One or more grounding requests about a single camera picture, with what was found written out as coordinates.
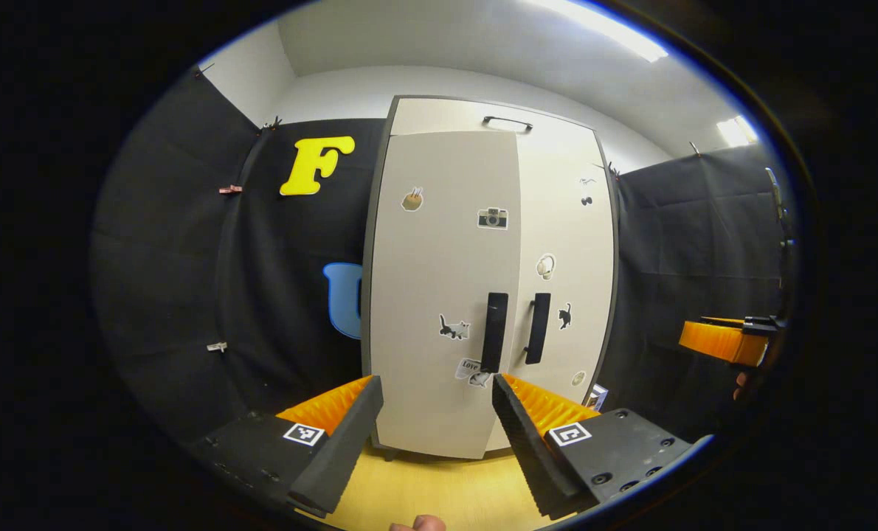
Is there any short ceiling light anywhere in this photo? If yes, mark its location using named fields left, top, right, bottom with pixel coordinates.
left=716, top=114, right=759, bottom=148

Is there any long ceiling light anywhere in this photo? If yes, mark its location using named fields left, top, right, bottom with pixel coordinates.
left=528, top=0, right=668, bottom=63

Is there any white cabinet door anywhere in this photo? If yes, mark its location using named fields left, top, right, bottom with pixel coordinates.
left=369, top=131, right=522, bottom=459
left=509, top=133, right=617, bottom=414

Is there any black right door handle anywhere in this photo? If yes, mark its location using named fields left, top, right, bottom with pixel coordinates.
left=524, top=293, right=552, bottom=365

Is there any white shoe cabinet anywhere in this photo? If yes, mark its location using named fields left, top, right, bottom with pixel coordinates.
left=360, top=94, right=621, bottom=462

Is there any black left door handle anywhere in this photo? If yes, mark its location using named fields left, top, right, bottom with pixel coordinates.
left=480, top=292, right=509, bottom=374

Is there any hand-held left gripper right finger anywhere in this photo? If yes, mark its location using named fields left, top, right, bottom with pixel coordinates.
left=492, top=372, right=698, bottom=521

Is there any black door handle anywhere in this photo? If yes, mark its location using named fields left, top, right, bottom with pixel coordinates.
left=524, top=293, right=552, bottom=365
left=480, top=292, right=509, bottom=374

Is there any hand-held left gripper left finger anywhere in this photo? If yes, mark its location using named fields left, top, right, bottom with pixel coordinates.
left=188, top=375, right=384, bottom=517

